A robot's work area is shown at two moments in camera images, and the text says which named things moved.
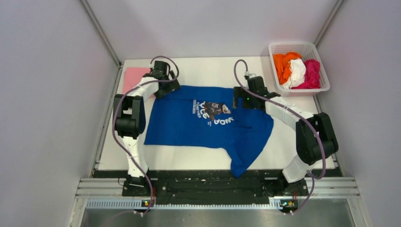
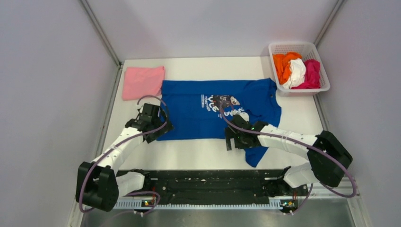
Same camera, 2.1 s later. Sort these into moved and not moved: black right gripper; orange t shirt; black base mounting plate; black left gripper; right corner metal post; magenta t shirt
Moved: black left gripper; black right gripper
Not moved: right corner metal post; orange t shirt; black base mounting plate; magenta t shirt
